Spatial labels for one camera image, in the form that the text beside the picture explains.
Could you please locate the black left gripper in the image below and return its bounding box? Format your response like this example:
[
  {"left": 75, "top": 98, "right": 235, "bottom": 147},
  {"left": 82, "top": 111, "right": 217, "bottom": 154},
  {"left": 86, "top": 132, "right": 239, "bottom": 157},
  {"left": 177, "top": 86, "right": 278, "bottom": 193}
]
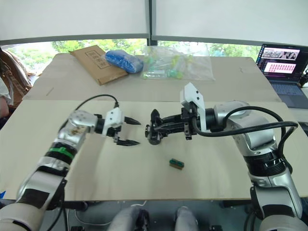
[{"left": 107, "top": 116, "right": 142, "bottom": 147}]

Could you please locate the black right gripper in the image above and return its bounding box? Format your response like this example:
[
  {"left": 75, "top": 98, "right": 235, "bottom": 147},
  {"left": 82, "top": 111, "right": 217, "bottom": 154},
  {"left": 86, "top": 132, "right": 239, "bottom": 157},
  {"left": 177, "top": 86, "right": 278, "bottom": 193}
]
[{"left": 156, "top": 102, "right": 201, "bottom": 141}]

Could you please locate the large flat cardboard sheet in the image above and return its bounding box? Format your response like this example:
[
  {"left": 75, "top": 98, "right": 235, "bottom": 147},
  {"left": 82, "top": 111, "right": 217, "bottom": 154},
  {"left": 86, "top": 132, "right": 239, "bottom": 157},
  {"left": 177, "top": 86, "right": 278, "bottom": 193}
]
[{"left": 22, "top": 52, "right": 287, "bottom": 103}]

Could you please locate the green connector on cardboard scrap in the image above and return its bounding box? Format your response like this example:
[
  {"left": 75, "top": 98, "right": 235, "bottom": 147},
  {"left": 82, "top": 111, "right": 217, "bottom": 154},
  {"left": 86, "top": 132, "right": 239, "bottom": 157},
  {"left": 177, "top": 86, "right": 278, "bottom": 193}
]
[{"left": 169, "top": 157, "right": 184, "bottom": 171}]

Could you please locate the clear bag of green parts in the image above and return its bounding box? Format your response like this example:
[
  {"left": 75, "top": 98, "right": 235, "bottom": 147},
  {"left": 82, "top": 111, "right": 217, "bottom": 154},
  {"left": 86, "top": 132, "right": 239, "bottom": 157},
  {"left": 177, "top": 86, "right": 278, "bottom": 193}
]
[{"left": 141, "top": 45, "right": 216, "bottom": 82}]

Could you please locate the blue plastic bag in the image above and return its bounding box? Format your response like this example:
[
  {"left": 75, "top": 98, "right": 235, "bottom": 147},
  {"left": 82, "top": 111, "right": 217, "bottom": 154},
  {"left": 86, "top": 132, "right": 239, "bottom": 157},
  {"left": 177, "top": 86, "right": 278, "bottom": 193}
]
[{"left": 105, "top": 49, "right": 144, "bottom": 74}]

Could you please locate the brown cardboard envelope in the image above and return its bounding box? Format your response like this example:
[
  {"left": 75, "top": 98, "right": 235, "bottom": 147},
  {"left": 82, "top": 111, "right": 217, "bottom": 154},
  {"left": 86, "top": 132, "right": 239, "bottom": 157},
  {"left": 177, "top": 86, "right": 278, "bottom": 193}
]
[{"left": 68, "top": 46, "right": 129, "bottom": 86}]

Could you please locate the open laptop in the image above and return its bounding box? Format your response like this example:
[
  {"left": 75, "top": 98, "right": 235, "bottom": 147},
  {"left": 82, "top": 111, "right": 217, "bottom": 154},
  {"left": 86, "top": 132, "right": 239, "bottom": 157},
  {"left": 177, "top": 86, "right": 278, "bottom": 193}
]
[{"left": 255, "top": 43, "right": 308, "bottom": 108}]

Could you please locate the white roller blind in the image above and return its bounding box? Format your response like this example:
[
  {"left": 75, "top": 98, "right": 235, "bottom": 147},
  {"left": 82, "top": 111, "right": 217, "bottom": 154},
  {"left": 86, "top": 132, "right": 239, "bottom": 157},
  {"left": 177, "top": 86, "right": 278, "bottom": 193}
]
[
  {"left": 0, "top": 0, "right": 148, "bottom": 41},
  {"left": 155, "top": 0, "right": 308, "bottom": 46}
]

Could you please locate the brown leather bag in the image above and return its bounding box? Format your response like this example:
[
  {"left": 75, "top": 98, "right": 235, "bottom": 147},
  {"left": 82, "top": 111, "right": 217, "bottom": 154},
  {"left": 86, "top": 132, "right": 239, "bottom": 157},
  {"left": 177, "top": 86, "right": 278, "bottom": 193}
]
[{"left": 0, "top": 49, "right": 33, "bottom": 108}]

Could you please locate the bystander in white shirt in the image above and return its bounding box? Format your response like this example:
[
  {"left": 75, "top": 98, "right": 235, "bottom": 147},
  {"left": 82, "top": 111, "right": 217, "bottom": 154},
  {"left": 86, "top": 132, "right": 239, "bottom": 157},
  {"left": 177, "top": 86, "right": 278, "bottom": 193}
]
[{"left": 0, "top": 77, "right": 14, "bottom": 119}]

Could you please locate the black device beside laptop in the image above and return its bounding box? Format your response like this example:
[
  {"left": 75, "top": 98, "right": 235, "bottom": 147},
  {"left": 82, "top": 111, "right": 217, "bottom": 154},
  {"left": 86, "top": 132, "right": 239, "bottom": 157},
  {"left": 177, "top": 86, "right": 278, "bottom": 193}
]
[{"left": 299, "top": 68, "right": 308, "bottom": 88}]

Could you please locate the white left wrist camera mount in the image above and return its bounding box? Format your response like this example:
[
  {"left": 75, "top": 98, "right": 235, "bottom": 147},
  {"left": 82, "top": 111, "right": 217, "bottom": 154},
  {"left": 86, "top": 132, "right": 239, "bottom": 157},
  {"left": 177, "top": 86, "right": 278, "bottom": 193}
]
[{"left": 101, "top": 107, "right": 125, "bottom": 138}]

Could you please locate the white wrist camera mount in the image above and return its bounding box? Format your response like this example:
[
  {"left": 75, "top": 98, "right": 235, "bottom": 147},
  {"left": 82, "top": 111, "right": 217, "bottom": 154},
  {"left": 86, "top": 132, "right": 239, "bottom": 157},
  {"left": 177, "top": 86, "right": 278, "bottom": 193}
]
[
  {"left": 180, "top": 82, "right": 207, "bottom": 132},
  {"left": 101, "top": 107, "right": 125, "bottom": 138}
]

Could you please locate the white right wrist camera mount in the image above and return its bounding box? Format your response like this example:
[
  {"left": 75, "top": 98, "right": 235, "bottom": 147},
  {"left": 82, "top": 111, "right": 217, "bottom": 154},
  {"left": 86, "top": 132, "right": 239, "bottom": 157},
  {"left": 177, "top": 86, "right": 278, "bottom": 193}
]
[{"left": 180, "top": 82, "right": 207, "bottom": 132}]

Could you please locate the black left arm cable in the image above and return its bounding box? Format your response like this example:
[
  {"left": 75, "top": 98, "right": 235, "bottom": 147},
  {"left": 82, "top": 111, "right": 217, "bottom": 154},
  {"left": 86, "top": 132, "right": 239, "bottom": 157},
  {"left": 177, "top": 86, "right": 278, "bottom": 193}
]
[{"left": 76, "top": 94, "right": 120, "bottom": 113}]

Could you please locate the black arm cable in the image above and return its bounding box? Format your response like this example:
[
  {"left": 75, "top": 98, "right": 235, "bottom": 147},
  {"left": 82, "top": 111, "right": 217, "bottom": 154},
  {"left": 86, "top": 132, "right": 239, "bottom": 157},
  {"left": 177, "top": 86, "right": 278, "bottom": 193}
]
[
  {"left": 76, "top": 94, "right": 120, "bottom": 113},
  {"left": 191, "top": 105, "right": 300, "bottom": 167}
]

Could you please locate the thin white cable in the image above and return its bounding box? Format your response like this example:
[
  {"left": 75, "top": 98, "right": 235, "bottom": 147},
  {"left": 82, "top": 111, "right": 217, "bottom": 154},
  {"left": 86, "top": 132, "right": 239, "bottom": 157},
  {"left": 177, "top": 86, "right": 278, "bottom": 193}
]
[{"left": 74, "top": 200, "right": 148, "bottom": 227}]

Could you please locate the dark window frame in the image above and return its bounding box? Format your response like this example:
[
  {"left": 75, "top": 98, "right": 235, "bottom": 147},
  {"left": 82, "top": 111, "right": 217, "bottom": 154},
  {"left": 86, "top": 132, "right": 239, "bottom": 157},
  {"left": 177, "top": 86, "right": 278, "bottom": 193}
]
[{"left": 0, "top": 0, "right": 308, "bottom": 52}]

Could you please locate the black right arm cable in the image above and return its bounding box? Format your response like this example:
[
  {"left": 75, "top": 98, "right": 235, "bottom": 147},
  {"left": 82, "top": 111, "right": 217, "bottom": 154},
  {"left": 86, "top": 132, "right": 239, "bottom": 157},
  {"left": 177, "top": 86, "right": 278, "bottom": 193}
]
[{"left": 191, "top": 105, "right": 300, "bottom": 167}]

